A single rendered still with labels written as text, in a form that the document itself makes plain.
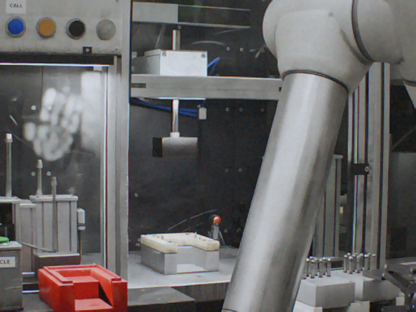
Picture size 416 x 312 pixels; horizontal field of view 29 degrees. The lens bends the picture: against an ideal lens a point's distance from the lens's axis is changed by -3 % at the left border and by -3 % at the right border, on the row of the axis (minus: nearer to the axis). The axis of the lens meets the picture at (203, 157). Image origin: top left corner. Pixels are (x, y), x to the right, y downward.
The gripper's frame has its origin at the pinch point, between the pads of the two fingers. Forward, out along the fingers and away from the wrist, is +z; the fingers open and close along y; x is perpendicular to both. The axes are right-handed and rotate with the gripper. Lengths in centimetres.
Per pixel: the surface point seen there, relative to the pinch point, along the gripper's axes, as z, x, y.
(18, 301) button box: 4, 73, 3
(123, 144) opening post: 17, 48, 30
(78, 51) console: 16, 58, 48
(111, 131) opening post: 17, 51, 32
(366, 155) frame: 18.8, -9.9, 26.4
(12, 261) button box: 4, 74, 10
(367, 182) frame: 18.5, -9.9, 20.2
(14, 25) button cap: 15, 71, 52
